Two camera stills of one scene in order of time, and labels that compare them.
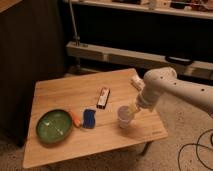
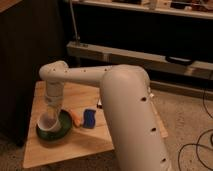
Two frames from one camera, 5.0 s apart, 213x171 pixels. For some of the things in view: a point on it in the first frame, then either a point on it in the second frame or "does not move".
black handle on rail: (179, 60) does not move
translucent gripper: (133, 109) → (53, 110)
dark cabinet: (33, 47) does not move
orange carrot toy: (76, 119) does not move
